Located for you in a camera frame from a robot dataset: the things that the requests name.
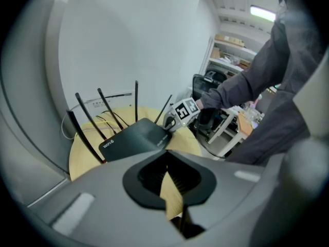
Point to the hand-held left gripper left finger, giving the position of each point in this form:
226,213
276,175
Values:
108,215

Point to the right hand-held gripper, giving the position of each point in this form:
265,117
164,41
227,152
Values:
187,110

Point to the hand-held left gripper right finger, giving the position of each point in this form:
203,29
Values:
236,199

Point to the black router with antennas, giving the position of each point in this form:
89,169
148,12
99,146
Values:
133,138

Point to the person's right forearm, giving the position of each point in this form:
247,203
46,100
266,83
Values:
231,89

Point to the black office chair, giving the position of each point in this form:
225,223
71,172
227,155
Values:
203,86

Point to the round wooden table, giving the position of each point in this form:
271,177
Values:
82,161

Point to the wooden board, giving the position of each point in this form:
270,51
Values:
244,125

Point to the cardboard box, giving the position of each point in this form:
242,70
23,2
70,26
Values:
217,53
228,40

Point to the white storage shelf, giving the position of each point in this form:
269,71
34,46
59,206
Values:
231,50

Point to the person in grey jacket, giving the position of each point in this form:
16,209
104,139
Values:
282,112

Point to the grey door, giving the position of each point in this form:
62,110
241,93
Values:
25,138

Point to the ceiling light panel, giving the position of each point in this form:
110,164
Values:
263,13

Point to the white frame desk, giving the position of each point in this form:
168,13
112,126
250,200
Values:
228,110

